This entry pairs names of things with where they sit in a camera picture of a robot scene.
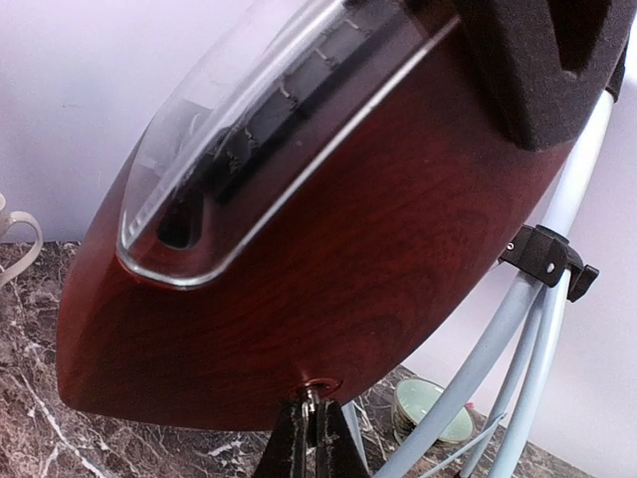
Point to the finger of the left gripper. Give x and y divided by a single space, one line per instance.
548 62

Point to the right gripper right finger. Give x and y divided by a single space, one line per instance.
336 452

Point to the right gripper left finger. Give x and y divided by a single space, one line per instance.
285 453

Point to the brown wooden metronome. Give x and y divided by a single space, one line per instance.
351 228

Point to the white perforated music stand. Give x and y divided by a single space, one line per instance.
531 310

